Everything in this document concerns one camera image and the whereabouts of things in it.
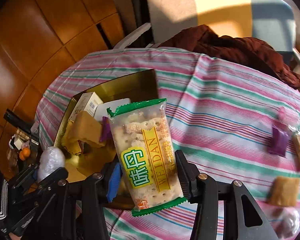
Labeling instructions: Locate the yellow sponge wedge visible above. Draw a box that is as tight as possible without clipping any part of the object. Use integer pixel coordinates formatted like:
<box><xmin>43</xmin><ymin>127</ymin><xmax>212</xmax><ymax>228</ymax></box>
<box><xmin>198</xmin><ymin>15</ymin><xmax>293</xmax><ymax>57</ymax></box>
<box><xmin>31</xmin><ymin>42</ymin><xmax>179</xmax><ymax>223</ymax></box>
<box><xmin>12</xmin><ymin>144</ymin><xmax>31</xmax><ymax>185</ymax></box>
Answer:
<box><xmin>70</xmin><ymin>111</ymin><xmax>106</xmax><ymax>148</ymax></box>

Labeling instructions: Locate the striped bed sheet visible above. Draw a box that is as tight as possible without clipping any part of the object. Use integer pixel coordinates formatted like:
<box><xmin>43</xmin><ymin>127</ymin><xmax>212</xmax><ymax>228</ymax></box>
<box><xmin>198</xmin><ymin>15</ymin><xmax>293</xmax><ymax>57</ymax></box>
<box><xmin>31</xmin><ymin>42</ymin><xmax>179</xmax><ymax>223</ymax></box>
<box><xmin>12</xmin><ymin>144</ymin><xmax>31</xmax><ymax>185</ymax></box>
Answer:
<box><xmin>36</xmin><ymin>48</ymin><xmax>300</xmax><ymax>227</ymax></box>

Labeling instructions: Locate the clear plastic wrap ball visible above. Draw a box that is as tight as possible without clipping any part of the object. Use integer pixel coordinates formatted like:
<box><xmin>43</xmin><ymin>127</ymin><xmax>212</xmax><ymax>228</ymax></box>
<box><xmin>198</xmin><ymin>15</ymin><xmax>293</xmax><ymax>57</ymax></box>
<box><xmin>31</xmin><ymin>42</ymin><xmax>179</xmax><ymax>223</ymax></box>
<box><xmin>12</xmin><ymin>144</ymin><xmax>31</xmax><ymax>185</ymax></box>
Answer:
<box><xmin>275</xmin><ymin>207</ymin><xmax>300</xmax><ymax>239</ymax></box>

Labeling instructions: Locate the white medicine box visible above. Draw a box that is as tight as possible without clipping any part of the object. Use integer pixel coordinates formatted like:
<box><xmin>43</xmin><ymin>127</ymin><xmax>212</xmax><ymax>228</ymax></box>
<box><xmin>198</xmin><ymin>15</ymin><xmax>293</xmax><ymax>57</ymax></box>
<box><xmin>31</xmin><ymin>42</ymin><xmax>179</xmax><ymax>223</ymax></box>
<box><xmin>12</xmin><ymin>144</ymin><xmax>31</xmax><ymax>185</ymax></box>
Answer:
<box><xmin>68</xmin><ymin>92</ymin><xmax>103</xmax><ymax>121</ymax></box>

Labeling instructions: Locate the purple snack packet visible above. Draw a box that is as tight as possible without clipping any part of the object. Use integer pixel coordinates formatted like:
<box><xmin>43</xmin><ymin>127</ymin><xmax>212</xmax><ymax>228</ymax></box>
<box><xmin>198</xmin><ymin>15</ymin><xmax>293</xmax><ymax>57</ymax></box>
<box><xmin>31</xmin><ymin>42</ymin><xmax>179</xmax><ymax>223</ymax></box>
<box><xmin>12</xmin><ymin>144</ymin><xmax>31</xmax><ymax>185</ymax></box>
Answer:
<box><xmin>268</xmin><ymin>126</ymin><xmax>289</xmax><ymax>158</ymax></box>
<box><xmin>100</xmin><ymin>116</ymin><xmax>112</xmax><ymax>142</ymax></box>

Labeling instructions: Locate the yellow knitted sock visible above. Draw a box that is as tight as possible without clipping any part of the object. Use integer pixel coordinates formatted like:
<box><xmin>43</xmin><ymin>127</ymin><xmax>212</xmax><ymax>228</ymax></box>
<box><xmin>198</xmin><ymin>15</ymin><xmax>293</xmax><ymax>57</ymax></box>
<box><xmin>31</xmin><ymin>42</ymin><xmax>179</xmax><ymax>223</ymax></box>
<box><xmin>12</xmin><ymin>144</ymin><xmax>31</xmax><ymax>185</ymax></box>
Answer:
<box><xmin>61</xmin><ymin>120</ymin><xmax>83</xmax><ymax>155</ymax></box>

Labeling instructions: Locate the orange fruit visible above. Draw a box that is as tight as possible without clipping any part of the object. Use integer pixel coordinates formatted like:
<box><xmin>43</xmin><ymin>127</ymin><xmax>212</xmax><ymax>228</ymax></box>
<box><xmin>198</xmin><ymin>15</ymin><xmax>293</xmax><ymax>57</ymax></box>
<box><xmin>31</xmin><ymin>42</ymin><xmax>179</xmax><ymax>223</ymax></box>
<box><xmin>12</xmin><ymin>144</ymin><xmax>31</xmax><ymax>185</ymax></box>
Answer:
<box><xmin>19</xmin><ymin>147</ymin><xmax>31</xmax><ymax>161</ymax></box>

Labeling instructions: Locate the tricolour armchair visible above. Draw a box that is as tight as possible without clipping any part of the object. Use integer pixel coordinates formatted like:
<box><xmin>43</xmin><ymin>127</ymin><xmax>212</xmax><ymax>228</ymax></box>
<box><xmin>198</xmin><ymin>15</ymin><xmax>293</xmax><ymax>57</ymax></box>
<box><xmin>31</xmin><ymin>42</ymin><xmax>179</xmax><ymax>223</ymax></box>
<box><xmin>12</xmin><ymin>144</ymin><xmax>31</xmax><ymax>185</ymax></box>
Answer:
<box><xmin>119</xmin><ymin>0</ymin><xmax>298</xmax><ymax>64</ymax></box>

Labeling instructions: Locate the green cracker packet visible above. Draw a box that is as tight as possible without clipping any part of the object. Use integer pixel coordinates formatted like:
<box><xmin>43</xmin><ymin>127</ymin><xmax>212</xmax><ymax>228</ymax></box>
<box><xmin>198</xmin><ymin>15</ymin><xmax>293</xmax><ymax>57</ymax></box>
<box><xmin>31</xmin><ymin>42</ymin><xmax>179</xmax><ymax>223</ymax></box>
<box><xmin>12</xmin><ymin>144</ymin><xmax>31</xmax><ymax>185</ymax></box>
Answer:
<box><xmin>107</xmin><ymin>98</ymin><xmax>186</xmax><ymax>217</ymax></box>

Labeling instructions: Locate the gold metal tin box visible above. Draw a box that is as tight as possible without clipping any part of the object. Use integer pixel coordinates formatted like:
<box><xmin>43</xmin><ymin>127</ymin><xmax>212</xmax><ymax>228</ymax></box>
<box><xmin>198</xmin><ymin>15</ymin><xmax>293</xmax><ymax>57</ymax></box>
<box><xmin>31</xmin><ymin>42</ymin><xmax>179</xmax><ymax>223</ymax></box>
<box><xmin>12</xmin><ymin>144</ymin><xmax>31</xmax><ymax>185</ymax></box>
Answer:
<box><xmin>53</xmin><ymin>68</ymin><xmax>161</xmax><ymax>210</ymax></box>

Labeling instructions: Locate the dark red jacket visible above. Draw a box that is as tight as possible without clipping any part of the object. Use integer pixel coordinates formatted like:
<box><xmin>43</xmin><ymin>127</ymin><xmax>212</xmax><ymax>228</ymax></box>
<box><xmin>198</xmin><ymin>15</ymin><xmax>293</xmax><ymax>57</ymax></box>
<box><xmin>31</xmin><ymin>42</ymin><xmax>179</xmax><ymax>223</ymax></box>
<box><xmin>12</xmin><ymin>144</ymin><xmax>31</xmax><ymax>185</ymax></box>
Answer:
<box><xmin>160</xmin><ymin>24</ymin><xmax>300</xmax><ymax>89</ymax></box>

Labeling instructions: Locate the wooden wardrobe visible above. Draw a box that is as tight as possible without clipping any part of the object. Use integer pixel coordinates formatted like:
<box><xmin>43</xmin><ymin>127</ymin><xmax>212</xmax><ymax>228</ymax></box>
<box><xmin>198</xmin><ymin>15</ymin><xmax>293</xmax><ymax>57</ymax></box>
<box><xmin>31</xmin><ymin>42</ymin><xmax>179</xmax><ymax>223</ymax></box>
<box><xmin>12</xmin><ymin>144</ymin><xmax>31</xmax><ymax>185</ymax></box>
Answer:
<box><xmin>0</xmin><ymin>0</ymin><xmax>126</xmax><ymax>178</ymax></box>

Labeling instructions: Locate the square yellow sponge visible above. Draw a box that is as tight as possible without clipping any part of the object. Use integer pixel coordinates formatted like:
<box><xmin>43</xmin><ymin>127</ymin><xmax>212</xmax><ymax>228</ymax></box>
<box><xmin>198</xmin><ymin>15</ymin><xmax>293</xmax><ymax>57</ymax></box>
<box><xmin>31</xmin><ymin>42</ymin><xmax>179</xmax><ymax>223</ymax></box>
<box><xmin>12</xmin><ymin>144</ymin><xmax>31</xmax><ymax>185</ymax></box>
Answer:
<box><xmin>268</xmin><ymin>176</ymin><xmax>300</xmax><ymax>207</ymax></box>

